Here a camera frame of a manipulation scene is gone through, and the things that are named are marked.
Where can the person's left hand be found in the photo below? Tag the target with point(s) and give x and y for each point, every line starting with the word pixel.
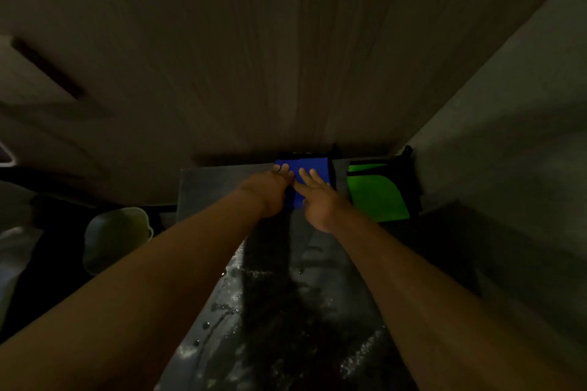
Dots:
pixel 266 191

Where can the person's right hand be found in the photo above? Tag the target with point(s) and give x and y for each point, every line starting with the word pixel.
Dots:
pixel 321 207

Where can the person's right thumb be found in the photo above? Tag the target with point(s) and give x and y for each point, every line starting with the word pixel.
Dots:
pixel 300 189

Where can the person's left fingers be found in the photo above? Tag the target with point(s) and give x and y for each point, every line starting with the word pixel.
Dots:
pixel 283 170

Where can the person's right middle finger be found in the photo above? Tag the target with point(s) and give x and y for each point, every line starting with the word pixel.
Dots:
pixel 317 176

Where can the blue cloth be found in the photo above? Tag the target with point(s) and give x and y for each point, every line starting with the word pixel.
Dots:
pixel 308 165

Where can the person's right forearm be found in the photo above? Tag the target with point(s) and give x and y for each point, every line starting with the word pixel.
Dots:
pixel 440 308

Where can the person's left forearm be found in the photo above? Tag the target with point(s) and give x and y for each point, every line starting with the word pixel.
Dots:
pixel 133 299

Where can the green cloth with black trim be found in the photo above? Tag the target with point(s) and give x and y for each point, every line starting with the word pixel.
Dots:
pixel 378 196

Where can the wooden cabinet door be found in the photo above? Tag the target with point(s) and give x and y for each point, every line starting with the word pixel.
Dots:
pixel 257 51

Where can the pale green plastic bucket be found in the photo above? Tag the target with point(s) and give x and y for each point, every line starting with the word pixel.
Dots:
pixel 114 237

